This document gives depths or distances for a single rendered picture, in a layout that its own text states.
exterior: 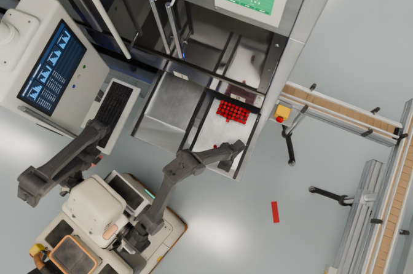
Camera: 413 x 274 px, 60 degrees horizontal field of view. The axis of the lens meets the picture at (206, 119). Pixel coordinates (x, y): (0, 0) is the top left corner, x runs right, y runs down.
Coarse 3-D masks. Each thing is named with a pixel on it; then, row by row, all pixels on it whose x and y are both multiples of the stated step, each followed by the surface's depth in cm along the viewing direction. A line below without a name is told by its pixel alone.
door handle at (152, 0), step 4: (152, 0) 118; (156, 0) 121; (152, 4) 120; (156, 4) 121; (152, 8) 122; (156, 8) 123; (156, 12) 125; (156, 16) 127; (156, 20) 130; (160, 20) 131; (160, 24) 133; (160, 28) 135; (160, 32) 138; (164, 32) 139; (164, 36) 142; (172, 36) 154; (164, 40) 144; (172, 40) 154; (164, 44) 148; (168, 44) 150; (168, 48) 152; (168, 52) 156
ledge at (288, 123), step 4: (276, 104) 206; (276, 108) 205; (292, 108) 205; (272, 112) 205; (292, 112) 204; (272, 116) 204; (292, 116) 204; (284, 120) 203; (288, 120) 203; (292, 120) 203; (284, 124) 203; (288, 124) 203
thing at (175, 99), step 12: (168, 72) 213; (168, 84) 211; (180, 84) 211; (192, 84) 211; (156, 96) 210; (168, 96) 209; (180, 96) 209; (192, 96) 209; (156, 108) 208; (168, 108) 208; (180, 108) 207; (192, 108) 207; (168, 120) 206; (180, 120) 205
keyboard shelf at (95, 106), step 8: (112, 80) 222; (120, 80) 222; (136, 88) 220; (104, 96) 219; (136, 96) 219; (96, 104) 218; (128, 104) 217; (88, 112) 217; (96, 112) 217; (128, 112) 216; (120, 120) 215; (120, 128) 214; (112, 136) 212; (112, 144) 211; (104, 152) 210
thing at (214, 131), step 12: (216, 108) 206; (216, 120) 205; (252, 120) 204; (204, 132) 203; (216, 132) 203; (228, 132) 203; (240, 132) 202; (204, 144) 201; (216, 144) 201; (240, 156) 195
